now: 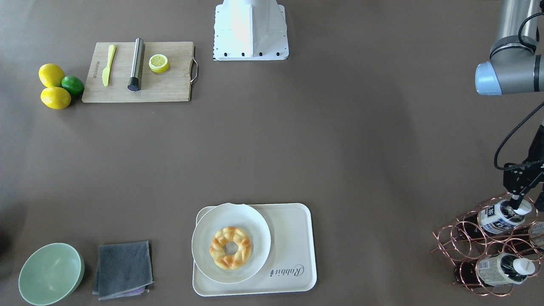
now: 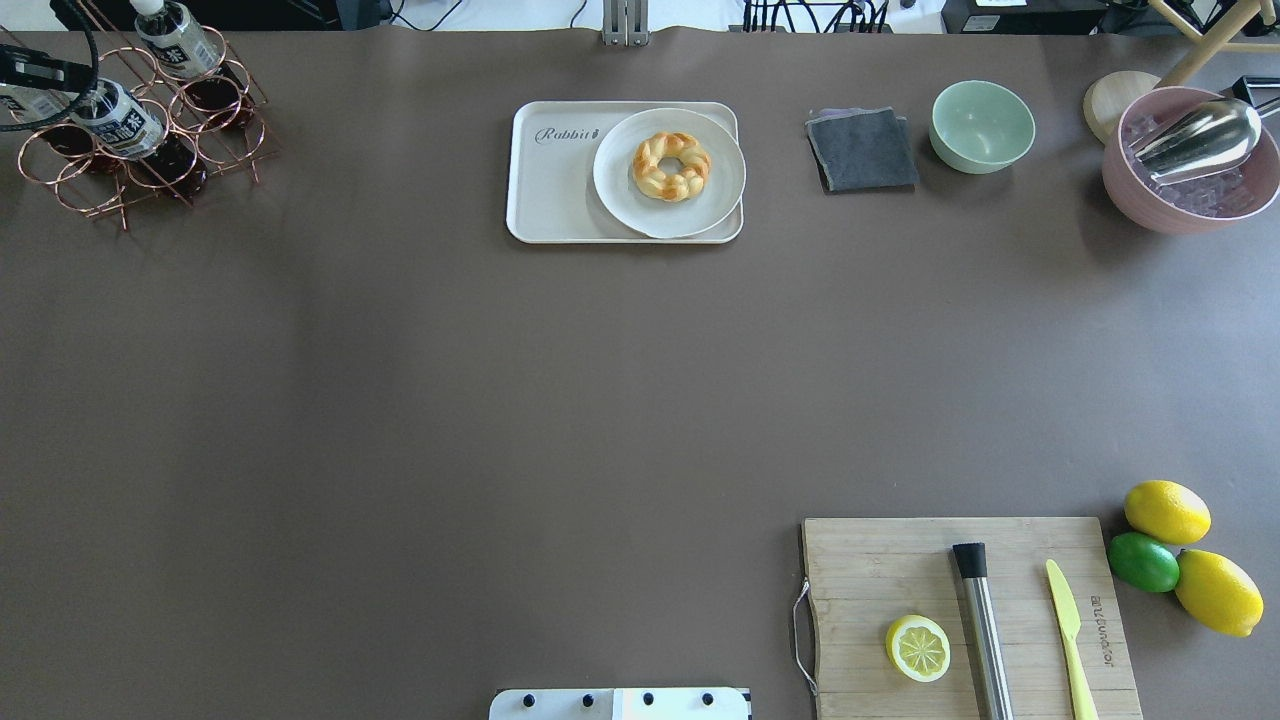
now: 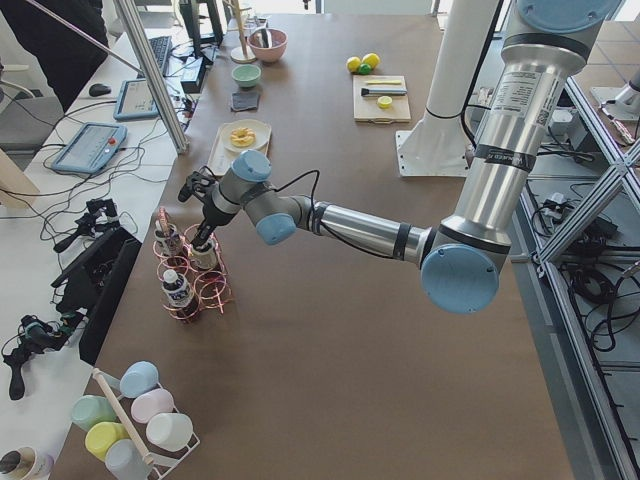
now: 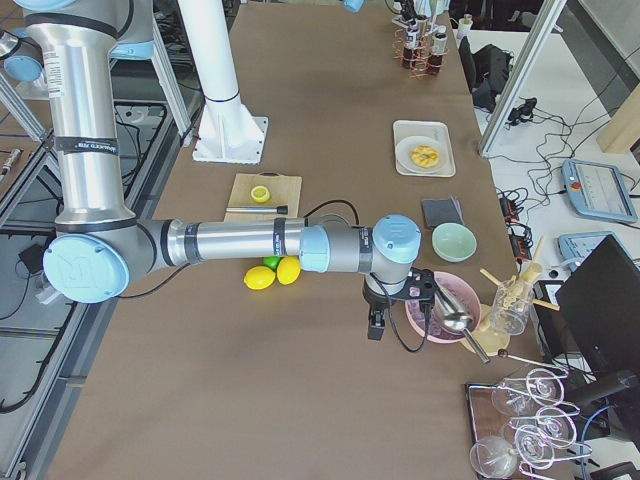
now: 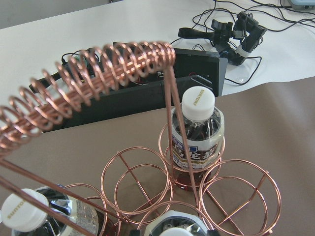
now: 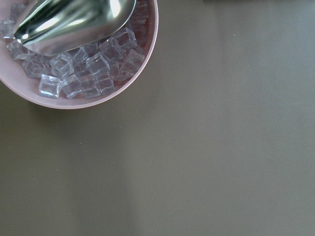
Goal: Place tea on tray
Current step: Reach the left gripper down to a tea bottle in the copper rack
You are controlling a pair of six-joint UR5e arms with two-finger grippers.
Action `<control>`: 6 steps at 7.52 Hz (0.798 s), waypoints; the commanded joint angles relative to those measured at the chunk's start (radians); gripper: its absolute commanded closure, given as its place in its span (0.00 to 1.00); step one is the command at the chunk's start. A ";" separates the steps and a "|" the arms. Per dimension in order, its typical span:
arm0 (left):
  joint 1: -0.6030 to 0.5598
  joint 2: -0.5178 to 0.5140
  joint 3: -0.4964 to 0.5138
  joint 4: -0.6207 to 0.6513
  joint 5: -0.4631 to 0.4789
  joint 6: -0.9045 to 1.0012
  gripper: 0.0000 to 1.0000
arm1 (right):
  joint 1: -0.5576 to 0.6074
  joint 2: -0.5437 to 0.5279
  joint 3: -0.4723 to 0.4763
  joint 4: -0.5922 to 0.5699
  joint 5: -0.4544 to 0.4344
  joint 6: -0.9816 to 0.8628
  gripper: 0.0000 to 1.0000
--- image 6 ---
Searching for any pink bowl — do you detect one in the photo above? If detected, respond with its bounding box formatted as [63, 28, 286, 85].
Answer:
[0, 0, 159, 110]

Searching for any steel ice scoop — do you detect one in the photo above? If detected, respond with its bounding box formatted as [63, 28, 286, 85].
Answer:
[13, 0, 136, 56]

